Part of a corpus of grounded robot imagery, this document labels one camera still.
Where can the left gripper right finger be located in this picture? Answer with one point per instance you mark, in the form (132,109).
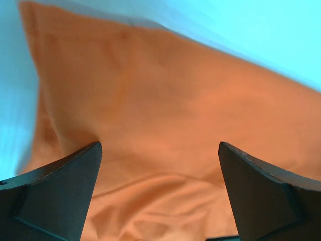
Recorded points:
(268,202)

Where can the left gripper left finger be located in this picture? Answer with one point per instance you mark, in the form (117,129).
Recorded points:
(51,202)

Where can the orange t shirt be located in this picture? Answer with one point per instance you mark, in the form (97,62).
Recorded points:
(160,104)

